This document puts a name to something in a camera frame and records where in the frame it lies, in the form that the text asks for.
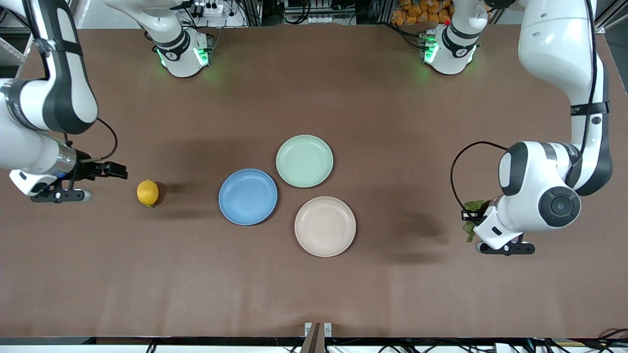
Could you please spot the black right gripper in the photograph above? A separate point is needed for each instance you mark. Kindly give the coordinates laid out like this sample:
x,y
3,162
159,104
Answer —
x,y
87,169

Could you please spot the green lettuce leaf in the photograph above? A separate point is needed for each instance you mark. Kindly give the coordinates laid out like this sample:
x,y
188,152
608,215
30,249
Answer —
x,y
472,230

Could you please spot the yellow lemon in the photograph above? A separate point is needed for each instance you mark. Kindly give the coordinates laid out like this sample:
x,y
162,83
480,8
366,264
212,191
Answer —
x,y
147,192

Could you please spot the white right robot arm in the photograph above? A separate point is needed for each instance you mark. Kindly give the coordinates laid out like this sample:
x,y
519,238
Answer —
x,y
64,73

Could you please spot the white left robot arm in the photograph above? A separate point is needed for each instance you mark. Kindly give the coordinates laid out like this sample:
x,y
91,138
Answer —
x,y
554,49

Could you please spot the blue round plate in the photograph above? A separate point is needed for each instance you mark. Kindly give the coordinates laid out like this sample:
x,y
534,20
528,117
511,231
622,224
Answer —
x,y
248,197

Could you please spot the beige round plate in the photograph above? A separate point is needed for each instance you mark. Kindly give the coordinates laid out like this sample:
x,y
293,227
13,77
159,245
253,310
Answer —
x,y
325,226

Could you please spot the mint green round plate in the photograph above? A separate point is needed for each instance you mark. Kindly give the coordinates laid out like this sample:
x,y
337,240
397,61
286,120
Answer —
x,y
304,161

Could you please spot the white power strip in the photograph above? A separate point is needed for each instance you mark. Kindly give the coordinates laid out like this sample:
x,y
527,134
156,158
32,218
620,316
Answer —
x,y
210,8

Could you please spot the bag of orange fruit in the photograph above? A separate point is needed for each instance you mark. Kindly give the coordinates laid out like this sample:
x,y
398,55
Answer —
x,y
422,11

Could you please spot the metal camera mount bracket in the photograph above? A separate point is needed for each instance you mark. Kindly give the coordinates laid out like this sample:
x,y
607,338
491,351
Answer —
x,y
314,338

